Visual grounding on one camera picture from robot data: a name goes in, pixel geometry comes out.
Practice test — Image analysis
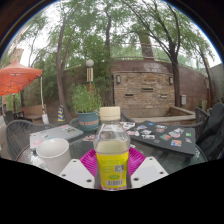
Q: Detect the silver laptop with stickers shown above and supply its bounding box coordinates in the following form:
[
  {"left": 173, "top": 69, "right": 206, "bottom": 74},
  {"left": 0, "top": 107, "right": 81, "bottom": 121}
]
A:
[{"left": 29, "top": 124, "right": 84, "bottom": 151}]

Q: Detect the globe lamp post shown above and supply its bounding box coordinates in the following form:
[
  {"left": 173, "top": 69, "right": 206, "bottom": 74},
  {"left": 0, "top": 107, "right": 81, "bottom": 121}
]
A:
[{"left": 85, "top": 59, "right": 95, "bottom": 93}]

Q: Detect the black laptop with stickers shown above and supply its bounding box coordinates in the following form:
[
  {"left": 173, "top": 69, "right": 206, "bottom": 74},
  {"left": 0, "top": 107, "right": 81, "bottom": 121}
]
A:
[{"left": 125, "top": 120, "right": 198, "bottom": 156}]

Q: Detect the colourful small card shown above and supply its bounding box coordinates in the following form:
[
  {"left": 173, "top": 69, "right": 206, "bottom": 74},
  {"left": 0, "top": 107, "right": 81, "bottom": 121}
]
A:
[{"left": 82, "top": 133, "right": 98, "bottom": 142}]

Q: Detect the dark patio chair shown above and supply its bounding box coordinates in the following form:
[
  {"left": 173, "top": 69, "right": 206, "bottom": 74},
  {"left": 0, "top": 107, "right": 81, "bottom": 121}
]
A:
[{"left": 3, "top": 110, "right": 25, "bottom": 125}]

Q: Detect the tree with slanted trunk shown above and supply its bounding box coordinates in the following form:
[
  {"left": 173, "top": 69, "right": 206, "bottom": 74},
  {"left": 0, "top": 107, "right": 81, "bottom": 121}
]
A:
[{"left": 33, "top": 0, "right": 114, "bottom": 123}]

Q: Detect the clear bottle with yellow label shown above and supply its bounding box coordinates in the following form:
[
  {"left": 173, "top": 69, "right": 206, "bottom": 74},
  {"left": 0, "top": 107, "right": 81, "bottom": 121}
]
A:
[{"left": 93, "top": 106, "right": 131, "bottom": 191}]

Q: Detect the orange patio umbrella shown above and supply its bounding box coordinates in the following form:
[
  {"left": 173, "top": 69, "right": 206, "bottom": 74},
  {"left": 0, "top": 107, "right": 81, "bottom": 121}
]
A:
[{"left": 0, "top": 59, "right": 50, "bottom": 125}]

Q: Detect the wooden bench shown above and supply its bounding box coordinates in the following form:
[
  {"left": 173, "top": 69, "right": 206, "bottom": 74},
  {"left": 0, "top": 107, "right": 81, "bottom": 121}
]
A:
[{"left": 19, "top": 103, "right": 48, "bottom": 122}]

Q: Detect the green plant in teal pot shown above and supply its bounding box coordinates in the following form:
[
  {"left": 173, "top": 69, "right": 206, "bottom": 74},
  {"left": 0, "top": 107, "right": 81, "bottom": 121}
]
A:
[{"left": 70, "top": 84, "right": 103, "bottom": 132}]

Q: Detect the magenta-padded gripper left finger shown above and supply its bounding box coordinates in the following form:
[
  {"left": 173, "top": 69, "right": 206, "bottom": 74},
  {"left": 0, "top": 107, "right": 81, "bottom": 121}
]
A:
[{"left": 59, "top": 148, "right": 98, "bottom": 190}]

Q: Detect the white cup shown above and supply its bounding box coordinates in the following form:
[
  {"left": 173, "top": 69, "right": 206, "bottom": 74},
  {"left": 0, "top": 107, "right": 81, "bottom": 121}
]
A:
[{"left": 35, "top": 137, "right": 73, "bottom": 176}]

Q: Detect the tree with forked trunk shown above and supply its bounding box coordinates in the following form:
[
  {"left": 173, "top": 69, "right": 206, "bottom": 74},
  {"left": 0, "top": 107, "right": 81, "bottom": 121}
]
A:
[{"left": 126, "top": 0, "right": 214, "bottom": 108}]

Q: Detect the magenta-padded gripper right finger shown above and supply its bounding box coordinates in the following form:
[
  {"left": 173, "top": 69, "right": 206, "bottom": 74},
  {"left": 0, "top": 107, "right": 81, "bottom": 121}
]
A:
[{"left": 128, "top": 146, "right": 169, "bottom": 190}]

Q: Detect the white sticker sheet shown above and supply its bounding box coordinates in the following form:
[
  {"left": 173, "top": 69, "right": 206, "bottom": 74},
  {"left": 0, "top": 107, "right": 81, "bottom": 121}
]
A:
[{"left": 120, "top": 121, "right": 137, "bottom": 131}]

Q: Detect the blue yellow striped cone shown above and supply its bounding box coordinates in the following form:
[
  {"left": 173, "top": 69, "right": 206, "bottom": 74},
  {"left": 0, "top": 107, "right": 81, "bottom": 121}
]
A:
[{"left": 57, "top": 104, "right": 66, "bottom": 123}]

